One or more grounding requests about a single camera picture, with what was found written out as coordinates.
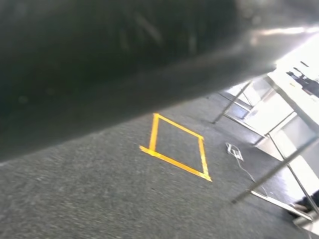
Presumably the white adapter with cable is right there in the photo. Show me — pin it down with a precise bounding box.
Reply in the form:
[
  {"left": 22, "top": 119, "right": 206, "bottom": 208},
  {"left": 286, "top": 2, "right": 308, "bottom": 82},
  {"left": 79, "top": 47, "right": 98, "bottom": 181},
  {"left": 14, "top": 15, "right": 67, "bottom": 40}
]
[{"left": 225, "top": 142, "right": 268, "bottom": 196}]

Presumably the stainless steel table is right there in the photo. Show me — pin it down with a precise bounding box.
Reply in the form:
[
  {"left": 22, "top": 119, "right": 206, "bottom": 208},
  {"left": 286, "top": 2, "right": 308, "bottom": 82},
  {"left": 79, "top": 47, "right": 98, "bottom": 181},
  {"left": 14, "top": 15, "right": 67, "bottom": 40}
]
[{"left": 211, "top": 64, "right": 319, "bottom": 239}]

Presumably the person's foot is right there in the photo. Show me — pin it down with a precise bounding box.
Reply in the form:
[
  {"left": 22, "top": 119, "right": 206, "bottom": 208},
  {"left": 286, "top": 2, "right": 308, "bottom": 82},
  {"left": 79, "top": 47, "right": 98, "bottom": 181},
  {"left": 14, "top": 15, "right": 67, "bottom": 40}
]
[{"left": 288, "top": 189, "right": 319, "bottom": 219}]

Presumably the yellow floor tape square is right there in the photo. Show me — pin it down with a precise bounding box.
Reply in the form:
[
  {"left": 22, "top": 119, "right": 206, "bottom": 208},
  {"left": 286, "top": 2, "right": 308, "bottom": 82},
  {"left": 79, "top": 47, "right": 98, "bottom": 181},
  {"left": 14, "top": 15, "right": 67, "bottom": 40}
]
[{"left": 139, "top": 113, "right": 213, "bottom": 183}]

